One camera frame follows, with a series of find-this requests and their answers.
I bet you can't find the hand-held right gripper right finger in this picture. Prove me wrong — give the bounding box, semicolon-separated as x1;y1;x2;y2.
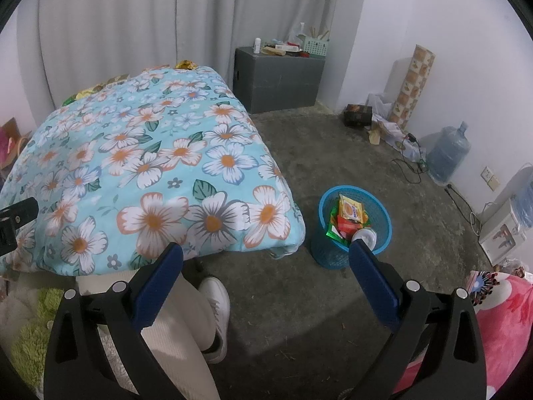
349;242;487;400

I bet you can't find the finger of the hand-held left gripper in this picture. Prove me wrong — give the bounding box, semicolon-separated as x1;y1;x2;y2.
0;200;40;256

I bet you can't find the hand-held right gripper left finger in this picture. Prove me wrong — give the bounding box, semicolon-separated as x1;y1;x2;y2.
44;242;184;400

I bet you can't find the blue plastic wastebasket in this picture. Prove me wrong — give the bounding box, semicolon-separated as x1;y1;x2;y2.
310;184;393;268

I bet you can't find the orange snack bag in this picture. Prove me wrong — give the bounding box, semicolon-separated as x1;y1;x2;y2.
338;194;369;222

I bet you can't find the person's leg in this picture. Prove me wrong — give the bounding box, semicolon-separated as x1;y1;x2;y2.
77;258;221;400

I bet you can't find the white shoe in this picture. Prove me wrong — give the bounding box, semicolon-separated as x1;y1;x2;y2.
198;277;231;363

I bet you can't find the green wrapper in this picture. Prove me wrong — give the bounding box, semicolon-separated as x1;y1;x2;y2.
327;216;349;241

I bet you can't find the pink bag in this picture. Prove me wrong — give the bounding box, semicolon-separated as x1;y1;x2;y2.
0;119;33;168

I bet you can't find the green fuzzy mat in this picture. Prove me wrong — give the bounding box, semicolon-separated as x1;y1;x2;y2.
0;287;80;380

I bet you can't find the blue floral blanket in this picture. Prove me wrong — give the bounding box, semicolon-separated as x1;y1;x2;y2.
0;66;304;278

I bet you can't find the white water dispenser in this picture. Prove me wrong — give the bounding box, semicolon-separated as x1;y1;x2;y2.
478;167;533;266

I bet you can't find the pink floral blanket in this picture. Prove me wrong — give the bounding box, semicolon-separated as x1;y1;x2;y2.
470;271;533;392

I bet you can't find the blue water jug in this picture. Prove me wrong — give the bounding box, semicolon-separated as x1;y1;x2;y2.
514;181;533;231
425;122;472;185

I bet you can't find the white plastic bag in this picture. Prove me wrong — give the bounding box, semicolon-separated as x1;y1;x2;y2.
366;94;422;161

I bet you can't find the dark cardboard box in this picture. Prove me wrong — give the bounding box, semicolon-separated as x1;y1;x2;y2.
343;104;374;128

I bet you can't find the patterned paper roll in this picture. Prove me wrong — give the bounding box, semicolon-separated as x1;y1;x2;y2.
388;44;436;131

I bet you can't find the grey box cabinet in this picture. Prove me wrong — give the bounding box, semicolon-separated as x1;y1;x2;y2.
233;47;326;114

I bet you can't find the white curtain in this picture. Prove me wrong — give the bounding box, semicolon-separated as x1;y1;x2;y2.
17;0;370;111

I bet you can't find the green plastic basket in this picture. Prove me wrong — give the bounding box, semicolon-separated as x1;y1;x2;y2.
302;35;330;58

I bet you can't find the black power cord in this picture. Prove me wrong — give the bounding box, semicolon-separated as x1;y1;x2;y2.
445;183;486;236

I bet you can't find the black cable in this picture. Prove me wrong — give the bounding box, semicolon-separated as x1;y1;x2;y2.
391;132;429;185

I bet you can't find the wall outlet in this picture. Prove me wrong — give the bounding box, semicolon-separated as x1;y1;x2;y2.
481;167;501;192

